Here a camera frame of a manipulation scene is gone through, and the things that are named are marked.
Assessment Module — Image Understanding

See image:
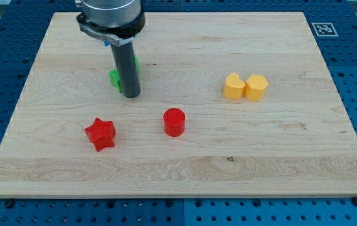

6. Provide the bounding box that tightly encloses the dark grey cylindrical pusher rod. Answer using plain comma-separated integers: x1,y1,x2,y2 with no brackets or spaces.
111,42,141,98

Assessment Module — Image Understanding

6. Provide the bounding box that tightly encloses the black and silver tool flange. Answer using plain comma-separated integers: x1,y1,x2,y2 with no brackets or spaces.
76,10,146,46

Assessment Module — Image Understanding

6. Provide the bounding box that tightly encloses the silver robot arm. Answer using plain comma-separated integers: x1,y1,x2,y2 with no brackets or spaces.
75,0,146,98

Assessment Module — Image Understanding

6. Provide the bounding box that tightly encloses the red star block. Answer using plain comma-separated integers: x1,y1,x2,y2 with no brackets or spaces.
84,118,117,152

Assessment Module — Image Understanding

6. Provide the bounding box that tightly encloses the green block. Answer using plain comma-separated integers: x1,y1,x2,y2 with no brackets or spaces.
109,55,140,93

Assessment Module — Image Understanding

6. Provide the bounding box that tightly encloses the red cylinder block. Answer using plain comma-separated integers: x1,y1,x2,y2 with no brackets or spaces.
163,108,186,137

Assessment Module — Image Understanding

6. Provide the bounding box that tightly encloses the yellow heart block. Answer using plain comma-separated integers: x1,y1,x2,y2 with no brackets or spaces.
223,73,245,100

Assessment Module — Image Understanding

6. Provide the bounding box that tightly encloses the light wooden board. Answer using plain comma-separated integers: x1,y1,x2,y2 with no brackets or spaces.
0,12,357,199

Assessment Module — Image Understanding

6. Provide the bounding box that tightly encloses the yellow hexagon block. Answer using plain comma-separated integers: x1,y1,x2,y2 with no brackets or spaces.
243,74,269,102

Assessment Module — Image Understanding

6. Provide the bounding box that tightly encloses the white fiducial marker tag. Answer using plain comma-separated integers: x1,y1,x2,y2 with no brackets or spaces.
312,22,338,37

